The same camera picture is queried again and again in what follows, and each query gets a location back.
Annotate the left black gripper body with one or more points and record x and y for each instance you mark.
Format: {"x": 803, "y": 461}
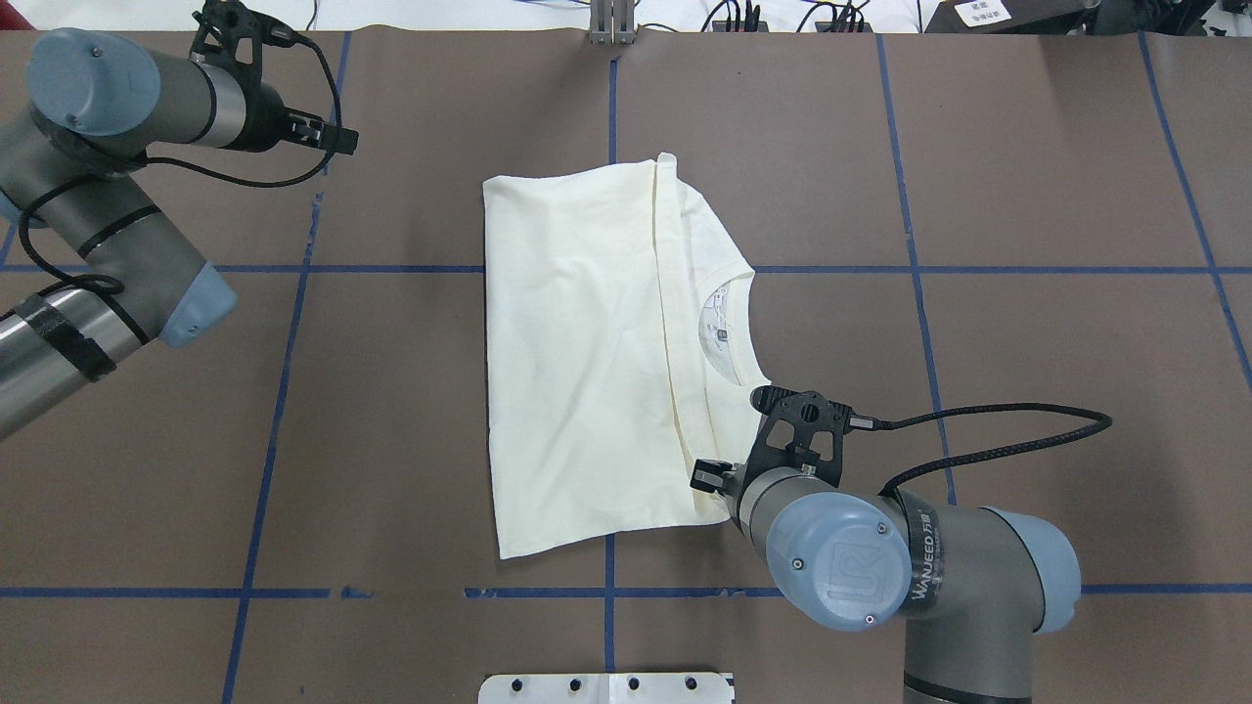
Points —
{"x": 261, "y": 119}

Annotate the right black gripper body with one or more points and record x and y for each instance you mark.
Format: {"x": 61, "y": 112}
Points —
{"x": 708, "y": 476}

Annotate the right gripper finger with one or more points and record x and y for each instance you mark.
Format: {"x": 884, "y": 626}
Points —
{"x": 714, "y": 477}

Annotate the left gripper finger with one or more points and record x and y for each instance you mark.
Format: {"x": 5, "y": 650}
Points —
{"x": 314, "y": 132}

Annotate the cream long-sleeve cat shirt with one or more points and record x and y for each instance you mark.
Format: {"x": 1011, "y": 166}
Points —
{"x": 618, "y": 353}

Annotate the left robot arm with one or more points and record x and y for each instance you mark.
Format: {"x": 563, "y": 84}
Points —
{"x": 122, "y": 274}

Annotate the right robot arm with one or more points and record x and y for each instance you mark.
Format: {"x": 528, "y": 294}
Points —
{"x": 974, "y": 585}

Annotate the brown paper table cover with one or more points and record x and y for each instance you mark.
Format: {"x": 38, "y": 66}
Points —
{"x": 297, "y": 506}

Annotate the grey usb hub orange ports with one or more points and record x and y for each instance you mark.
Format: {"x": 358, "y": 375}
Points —
{"x": 835, "y": 17}

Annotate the black box with label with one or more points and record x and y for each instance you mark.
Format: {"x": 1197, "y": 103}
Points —
{"x": 1012, "y": 17}

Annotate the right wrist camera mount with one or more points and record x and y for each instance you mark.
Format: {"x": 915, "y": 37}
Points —
{"x": 801, "y": 430}

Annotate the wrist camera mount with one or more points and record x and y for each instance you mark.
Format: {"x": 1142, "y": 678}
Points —
{"x": 801, "y": 430}
{"x": 232, "y": 36}

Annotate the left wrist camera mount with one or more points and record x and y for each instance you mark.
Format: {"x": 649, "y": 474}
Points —
{"x": 232, "y": 36}

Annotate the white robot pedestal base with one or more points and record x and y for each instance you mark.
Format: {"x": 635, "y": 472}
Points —
{"x": 639, "y": 687}

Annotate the aluminium frame post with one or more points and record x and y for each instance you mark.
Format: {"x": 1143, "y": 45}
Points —
{"x": 612, "y": 22}

